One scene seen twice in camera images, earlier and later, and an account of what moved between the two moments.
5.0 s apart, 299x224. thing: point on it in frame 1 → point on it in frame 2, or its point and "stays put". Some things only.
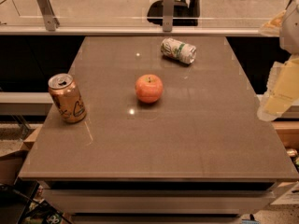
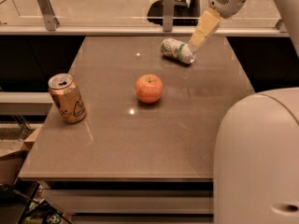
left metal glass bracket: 51,22 stays put
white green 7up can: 181,51 stays put
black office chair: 184,14 stays put
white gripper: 290,32 → 229,0
